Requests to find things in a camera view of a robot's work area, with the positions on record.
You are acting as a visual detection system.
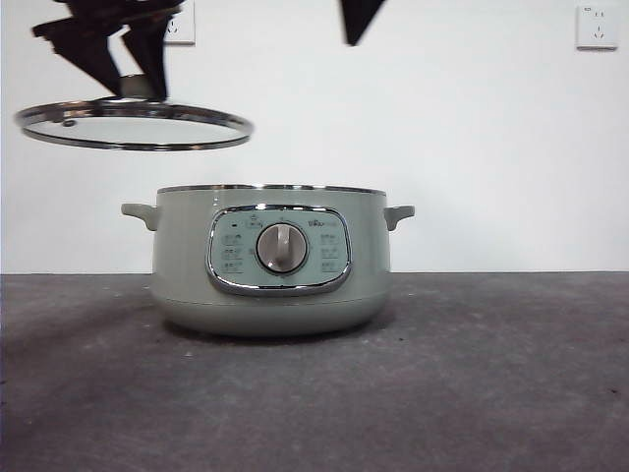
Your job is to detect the glass lid with green knob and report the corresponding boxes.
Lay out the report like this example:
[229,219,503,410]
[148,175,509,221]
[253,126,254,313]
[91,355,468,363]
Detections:
[13,73,257,152]

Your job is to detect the sage green electric pot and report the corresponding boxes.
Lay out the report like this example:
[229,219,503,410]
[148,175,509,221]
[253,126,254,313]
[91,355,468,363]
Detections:
[121,183,417,338]

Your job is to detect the white wall socket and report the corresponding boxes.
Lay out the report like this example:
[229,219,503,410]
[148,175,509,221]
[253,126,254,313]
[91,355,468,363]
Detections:
[576,5,620,51]
[164,0,197,46]

